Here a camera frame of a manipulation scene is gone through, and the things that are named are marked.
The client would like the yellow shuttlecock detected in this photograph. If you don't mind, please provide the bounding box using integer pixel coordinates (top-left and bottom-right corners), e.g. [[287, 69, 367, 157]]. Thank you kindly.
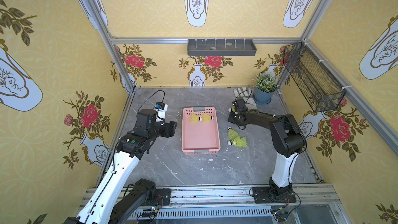
[[228, 127, 239, 141], [190, 114, 202, 123], [201, 113, 214, 123], [228, 106, 236, 113], [228, 136, 247, 148]]

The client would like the pink perforated storage basket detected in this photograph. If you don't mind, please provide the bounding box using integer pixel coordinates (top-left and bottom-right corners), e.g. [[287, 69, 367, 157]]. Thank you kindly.
[[181, 106, 221, 155]]

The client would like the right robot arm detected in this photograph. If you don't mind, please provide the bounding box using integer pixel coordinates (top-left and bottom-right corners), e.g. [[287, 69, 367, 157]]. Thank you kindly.
[[228, 99, 307, 198]]

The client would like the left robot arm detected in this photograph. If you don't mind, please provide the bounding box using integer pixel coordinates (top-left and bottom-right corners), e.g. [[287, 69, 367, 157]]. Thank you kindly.
[[65, 105, 177, 224]]

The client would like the grey white work glove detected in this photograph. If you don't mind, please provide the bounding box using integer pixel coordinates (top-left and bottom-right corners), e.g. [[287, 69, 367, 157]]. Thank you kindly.
[[233, 87, 257, 109]]

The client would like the green plant in blue pot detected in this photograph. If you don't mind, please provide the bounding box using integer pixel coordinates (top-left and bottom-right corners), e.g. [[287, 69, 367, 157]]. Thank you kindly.
[[254, 73, 277, 105]]

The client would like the small circuit board left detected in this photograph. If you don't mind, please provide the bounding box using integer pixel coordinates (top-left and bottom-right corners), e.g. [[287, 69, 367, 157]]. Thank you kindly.
[[141, 207, 159, 219]]

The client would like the small circuit board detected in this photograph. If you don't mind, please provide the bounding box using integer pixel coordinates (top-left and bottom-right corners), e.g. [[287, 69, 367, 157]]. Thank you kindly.
[[271, 207, 288, 223], [141, 207, 159, 219]]

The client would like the small circuit board right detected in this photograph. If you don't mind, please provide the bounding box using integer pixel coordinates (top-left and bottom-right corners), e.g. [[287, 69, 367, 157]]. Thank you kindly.
[[271, 207, 288, 223]]

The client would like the grey wall shelf tray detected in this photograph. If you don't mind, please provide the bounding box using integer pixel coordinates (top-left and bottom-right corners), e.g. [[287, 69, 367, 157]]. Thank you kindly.
[[187, 38, 257, 57]]

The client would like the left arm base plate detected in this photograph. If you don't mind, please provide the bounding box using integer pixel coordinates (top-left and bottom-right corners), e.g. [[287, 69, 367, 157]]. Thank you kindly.
[[127, 188, 172, 207]]

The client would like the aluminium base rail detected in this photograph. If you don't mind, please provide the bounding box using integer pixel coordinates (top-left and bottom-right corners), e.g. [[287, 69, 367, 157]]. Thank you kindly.
[[78, 184, 350, 224]]

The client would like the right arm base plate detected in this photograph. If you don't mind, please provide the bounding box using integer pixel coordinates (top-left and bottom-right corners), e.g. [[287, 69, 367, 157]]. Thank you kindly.
[[251, 186, 297, 205]]

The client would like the black wire mesh basket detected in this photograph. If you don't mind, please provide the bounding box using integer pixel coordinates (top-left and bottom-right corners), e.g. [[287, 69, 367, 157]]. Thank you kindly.
[[281, 43, 346, 112]]

